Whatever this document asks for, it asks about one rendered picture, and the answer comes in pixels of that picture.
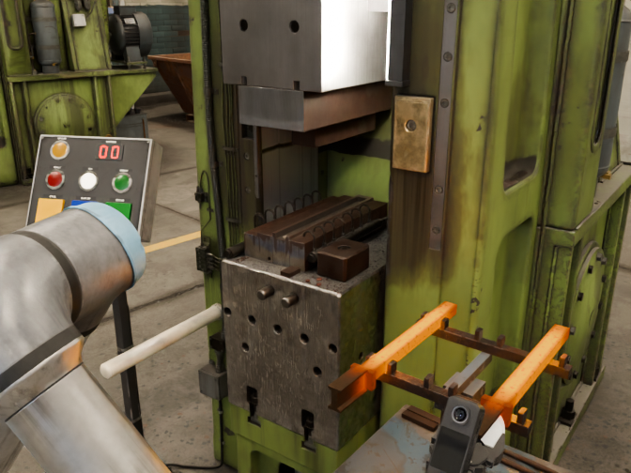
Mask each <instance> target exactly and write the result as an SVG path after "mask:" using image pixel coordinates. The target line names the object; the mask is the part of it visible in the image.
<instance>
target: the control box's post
mask: <svg viewBox="0 0 631 473"><path fill-rule="evenodd" d="M112 306H113V315H114V322H115V337H116V345H117V347H120V348H122V349H125V348H127V347H129V346H131V345H132V344H131V328H130V319H129V311H128V302H127V294H126V291H123V292H122V293H121V294H120V295H119V296H118V297H117V298H116V299H115V300H114V301H113V303H112ZM120 376H121V385H122V392H123V400H124V408H125V415H126V417H127V418H128V419H129V420H131V421H133V420H135V419H137V418H139V417H140V412H139V404H138V395H137V387H136V378H135V370H134V365H133V366H132V367H130V368H129V369H127V370H125V371H123V372H122V373H120ZM133 426H134V427H135V428H136V429H137V431H138V432H139V433H140V434H141V435H142V429H141V421H140V420H137V421H136V422H135V423H133Z"/></svg>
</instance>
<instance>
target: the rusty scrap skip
mask: <svg viewBox="0 0 631 473"><path fill-rule="evenodd" d="M147 59H151V60H152V62H153V65H154V67H156V68H157V69H158V72H159V73H160V75H161V76H162V78H163V79H164V81H165V82H166V84H167V86H168V87H169V89H170V90H171V92H172V94H173V95H174V97H175V98H176V100H177V102H178V104H179V105H180V107H181V108H182V110H183V111H184V113H189V114H186V121H188V122H192V123H194V116H193V98H192V62H191V53H175V54H161V55H149V56H148V57H147Z"/></svg>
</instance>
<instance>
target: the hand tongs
mask: <svg viewBox="0 0 631 473"><path fill-rule="evenodd" d="M401 418H403V419H405V420H409V421H411V422H413V423H415V424H417V425H419V426H421V427H424V428H425V429H427V430H429V431H431V432H433V433H434V432H435V431H436V430H437V429H438V427H439V426H440V418H439V417H437V416H435V415H433V414H430V413H428V412H426V411H424V410H421V409H420V408H418V407H416V406H413V405H411V406H410V407H408V409H407V410H405V411H404V412H402V415H401ZM504 454H506V455H508V456H510V457H513V458H515V459H517V460H518V461H520V462H523V463H525V464H527V465H530V466H533V467H535V468H537V469H539V470H542V471H544V472H546V473H561V472H558V471H556V470H554V469H552V468H549V467H547V466H545V465H541V464H539V463H537V462H535V461H533V460H531V459H529V458H527V457H524V456H522V455H520V454H518V453H515V452H513V451H511V450H507V449H506V448H504ZM500 462H501V463H503V464H505V465H508V466H510V467H512V468H514V469H516V470H518V471H520V472H522V473H537V472H535V471H532V470H530V469H528V468H526V467H525V466H522V465H519V464H517V463H515V462H513V461H510V460H508V459H506V458H504V457H502V459H501V461H500Z"/></svg>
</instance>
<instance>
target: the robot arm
mask: <svg viewBox="0 0 631 473"><path fill-rule="evenodd" d="M145 267H146V252H145V248H144V246H143V245H142V244H141V238H140V236H139V234H138V232H137V231H136V229H135V228H134V226H133V225H132V224H131V222H130V221H129V220H128V219H127V218H126V217H125V216H124V215H123V214H121V213H120V212H119V211H117V210H116V209H114V208H112V207H111V206H107V205H105V204H102V203H94V202H91V203H84V204H81V205H78V206H69V207H67V208H65V209H64V210H63V211H62V212H59V213H57V214H55V215H52V216H51V217H48V218H46V219H44V220H41V221H37V222H35V223H33V224H30V225H28V226H25V227H24V228H22V229H19V230H17V231H14V232H12V233H10V234H8V235H3V236H0V473H8V471H9V470H10V468H11V466H12V465H13V463H14V461H15V460H16V458H17V456H18V455H19V453H20V451H21V450H22V448H23V446H25V447H26V448H27V449H28V451H29V452H30V453H31V454H32V455H33V457H34V458H35V459H36V460H37V462H38V463H39V464H40V466H41V467H42V468H43V469H44V470H45V472H46V473H171V471H170V470H169V469H168V468H167V466H166V465H165V464H164V463H163V461H162V460H161V459H160V457H159V456H158V455H157V454H156V452H155V451H154V450H153V449H152V448H151V447H150V446H149V445H148V443H147V442H146V441H145V439H144V438H143V437H142V436H141V434H140V433H139V432H138V431H137V429H136V428H135V427H134V426H133V424H132V423H131V422H130V420H129V419H128V418H127V417H126V415H125V414H124V413H123V412H122V410H121V409H120V408H119V407H118V405H117V404H116V403H115V401H114V400H113V399H112V398H111V396H110V395H109V394H108V393H107V391H106V390H105V389H104V388H103V386H102V385H101V384H100V382H99V381H98V380H97V379H96V377H95V376H94V375H93V374H92V373H91V372H90V371H89V370H88V368H87V367H86V366H85V364H84V363H83V360H82V353H83V346H84V345H85V342H86V341H87V339H88V337H89V336H90V334H92V333H93V332H94V331H95V330H96V328H97V327H98V325H99V324H100V322H101V320H102V318H103V317H104V315H105V314H106V313H107V311H108V309H109V308H110V306H111V304H112V303H113V301H114V300H115V299H116V298H117V297H118V296H119V295H120V294H121V293H122V292H123V291H127V290H130V289H131V288H133V286H134V285H135V283H136V282H138V281H139V280H140V278H141V277H142V275H143V273H144V270H145ZM484 415H485V408H484V407H483V406H482V405H481V404H479V403H476V402H473V401H472V400H469V399H466V398H463V397H460V396H451V397H449V399H448V401H447V404H446V406H445V410H444V413H443V416H442V420H441V423H440V426H439V427H438V429H437V430H436V433H435V434H434V435H433V436H432V438H431V443H432V444H431V445H430V447H429V452H430V454H431V456H430V459H429V458H428V460H427V461H426V471H425V473H489V472H487V471H486V467H489V468H493V466H495V465H498V464H499V463H500V461H501V459H502V457H503V453H504V446H505V426H504V421H503V419H502V417H501V416H499V417H498V419H497V420H496V421H495V422H494V424H493V425H492V426H491V427H490V429H489V430H488V431H487V432H486V434H485V435H484V436H483V438H482V439H478V440H477V438H478V435H479V432H480V429H481V425H482V422H483V418H484ZM476 441H477V443H476Z"/></svg>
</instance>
